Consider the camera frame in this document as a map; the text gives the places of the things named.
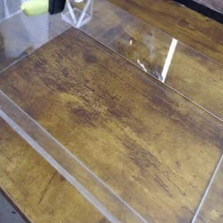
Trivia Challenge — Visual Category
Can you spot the green handled metal spoon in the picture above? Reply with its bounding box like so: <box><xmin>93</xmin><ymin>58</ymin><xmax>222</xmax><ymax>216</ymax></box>
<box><xmin>21</xmin><ymin>0</ymin><xmax>94</xmax><ymax>28</ymax></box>

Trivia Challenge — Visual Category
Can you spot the clear acrylic enclosure wall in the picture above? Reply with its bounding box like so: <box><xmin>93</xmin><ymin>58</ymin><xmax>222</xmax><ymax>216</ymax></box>
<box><xmin>0</xmin><ymin>0</ymin><xmax>223</xmax><ymax>223</ymax></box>

